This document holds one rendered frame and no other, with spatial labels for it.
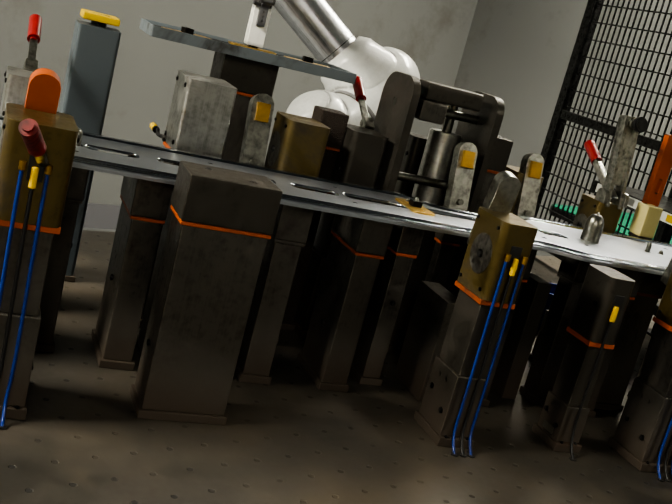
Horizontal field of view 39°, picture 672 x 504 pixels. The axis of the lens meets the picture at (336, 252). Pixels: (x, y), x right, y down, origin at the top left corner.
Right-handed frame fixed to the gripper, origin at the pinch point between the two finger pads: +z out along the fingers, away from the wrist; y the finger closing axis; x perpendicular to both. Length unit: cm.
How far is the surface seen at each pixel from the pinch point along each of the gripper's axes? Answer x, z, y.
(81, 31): -29.1, 7.7, 6.3
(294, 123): 5.3, 12.6, 22.1
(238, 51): -3.6, 4.7, 7.7
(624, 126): 69, 1, 13
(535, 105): 221, 15, -318
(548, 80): 222, 0, -314
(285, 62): 4.9, 4.6, 7.0
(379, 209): 16.8, 20.2, 39.3
